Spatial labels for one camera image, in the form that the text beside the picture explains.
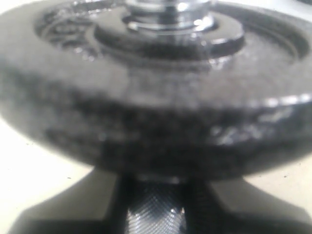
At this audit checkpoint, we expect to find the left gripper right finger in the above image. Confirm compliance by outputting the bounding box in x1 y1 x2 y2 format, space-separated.
184 177 312 234

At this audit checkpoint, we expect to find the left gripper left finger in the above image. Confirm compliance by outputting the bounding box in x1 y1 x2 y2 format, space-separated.
12 170 129 234

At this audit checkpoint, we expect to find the black far weight plate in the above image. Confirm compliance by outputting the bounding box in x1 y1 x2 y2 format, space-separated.
0 0 312 179

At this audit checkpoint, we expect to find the chrome threaded dumbbell bar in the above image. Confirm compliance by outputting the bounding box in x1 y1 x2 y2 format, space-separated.
124 0 220 234

